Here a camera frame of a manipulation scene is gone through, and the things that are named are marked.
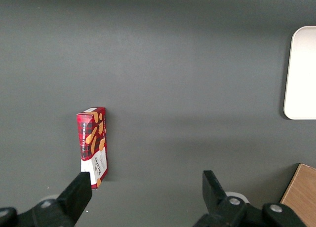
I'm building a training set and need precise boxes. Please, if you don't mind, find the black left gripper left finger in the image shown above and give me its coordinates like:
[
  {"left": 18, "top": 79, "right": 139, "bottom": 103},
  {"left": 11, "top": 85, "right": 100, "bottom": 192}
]
[{"left": 0, "top": 171, "right": 93, "bottom": 227}]

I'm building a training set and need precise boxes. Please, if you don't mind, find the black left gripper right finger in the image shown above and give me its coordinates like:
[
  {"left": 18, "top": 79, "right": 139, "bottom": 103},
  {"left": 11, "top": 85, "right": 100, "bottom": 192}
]
[{"left": 192, "top": 170, "right": 307, "bottom": 227}]

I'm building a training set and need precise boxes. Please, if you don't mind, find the cream rectangular tray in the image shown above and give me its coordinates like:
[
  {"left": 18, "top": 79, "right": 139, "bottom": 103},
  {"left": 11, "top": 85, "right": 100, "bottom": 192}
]
[{"left": 283, "top": 26, "right": 316, "bottom": 120}]

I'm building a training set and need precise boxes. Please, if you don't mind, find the red tartan shortbread box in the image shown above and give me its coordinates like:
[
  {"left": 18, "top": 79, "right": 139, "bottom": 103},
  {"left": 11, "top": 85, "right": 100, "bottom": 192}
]
[{"left": 76, "top": 107, "right": 109, "bottom": 190}]

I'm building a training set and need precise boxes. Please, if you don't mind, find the wooden two-drawer cabinet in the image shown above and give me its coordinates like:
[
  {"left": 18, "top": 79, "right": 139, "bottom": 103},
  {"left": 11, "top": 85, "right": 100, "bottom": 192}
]
[{"left": 279, "top": 163, "right": 316, "bottom": 227}]

